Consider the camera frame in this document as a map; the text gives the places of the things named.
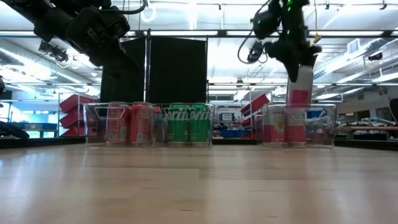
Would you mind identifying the red soda can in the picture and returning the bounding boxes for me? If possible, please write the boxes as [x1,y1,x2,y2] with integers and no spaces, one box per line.
[129,103,154,146]
[104,104,130,146]

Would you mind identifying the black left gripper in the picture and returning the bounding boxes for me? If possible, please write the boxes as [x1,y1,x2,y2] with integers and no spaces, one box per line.
[67,6,140,77]

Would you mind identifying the black folding partition screen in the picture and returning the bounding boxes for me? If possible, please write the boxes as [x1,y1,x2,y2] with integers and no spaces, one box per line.
[99,35,208,105]

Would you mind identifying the background workbench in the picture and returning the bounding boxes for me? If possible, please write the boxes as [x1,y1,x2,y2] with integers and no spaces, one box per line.
[337,116,398,141]

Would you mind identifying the blue storage bins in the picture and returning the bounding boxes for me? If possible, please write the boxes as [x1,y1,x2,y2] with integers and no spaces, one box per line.
[221,129,249,139]

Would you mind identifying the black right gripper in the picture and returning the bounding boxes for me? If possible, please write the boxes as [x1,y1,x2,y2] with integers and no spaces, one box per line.
[266,39,323,83]

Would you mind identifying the red storage bin stack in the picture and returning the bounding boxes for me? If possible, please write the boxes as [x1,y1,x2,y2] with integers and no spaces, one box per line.
[58,94,100,138]
[241,93,271,116]

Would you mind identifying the green soda can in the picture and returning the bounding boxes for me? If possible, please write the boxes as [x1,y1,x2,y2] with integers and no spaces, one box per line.
[167,104,191,146]
[189,103,212,146]

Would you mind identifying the silver pink soda can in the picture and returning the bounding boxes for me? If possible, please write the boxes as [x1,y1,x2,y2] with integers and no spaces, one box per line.
[285,63,315,146]
[262,105,287,146]

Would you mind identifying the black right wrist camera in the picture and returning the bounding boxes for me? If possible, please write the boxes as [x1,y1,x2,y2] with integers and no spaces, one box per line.
[247,40,268,65]

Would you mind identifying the clear plastic bin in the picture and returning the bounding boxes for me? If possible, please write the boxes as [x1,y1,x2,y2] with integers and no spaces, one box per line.
[154,102,216,147]
[82,101,156,147]
[260,103,338,149]

